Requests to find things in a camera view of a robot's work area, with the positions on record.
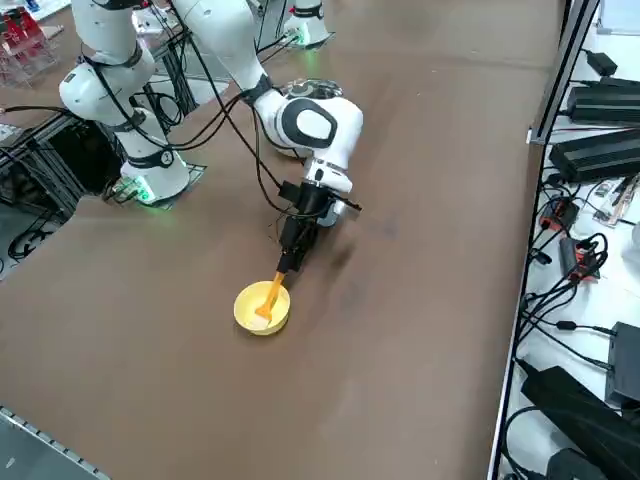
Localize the glass pot lid with knob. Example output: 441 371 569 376
277 78 346 104

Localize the black device with red connectors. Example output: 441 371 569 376
558 235 610 282
537 197 581 234

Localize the large black adapter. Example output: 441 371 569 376
519 364 640 480

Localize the aluminium frame post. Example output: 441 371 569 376
527 0 601 146

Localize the black metal frame stand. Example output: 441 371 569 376
0 107 126 224

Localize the clear shelf with red packets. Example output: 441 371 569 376
0 9 62 90

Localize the yellow plastic bowl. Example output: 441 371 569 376
233 281 292 337

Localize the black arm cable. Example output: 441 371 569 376
102 49 301 224

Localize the black power adapter box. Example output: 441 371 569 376
604 322 640 406

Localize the aluminium frame rail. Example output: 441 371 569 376
0 404 112 480

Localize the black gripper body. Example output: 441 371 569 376
291 183 335 227

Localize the small black power adapter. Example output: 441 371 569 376
584 49 620 76

